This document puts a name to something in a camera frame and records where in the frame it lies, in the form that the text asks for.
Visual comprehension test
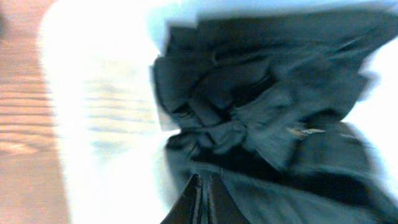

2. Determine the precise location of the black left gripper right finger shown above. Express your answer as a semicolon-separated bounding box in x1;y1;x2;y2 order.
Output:
207;174;250;224

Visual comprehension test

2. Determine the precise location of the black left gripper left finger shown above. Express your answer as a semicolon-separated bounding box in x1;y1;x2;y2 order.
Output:
160;174;203;224

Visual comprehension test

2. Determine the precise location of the large black garment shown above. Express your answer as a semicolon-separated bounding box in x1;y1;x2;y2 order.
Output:
152;9;397;223

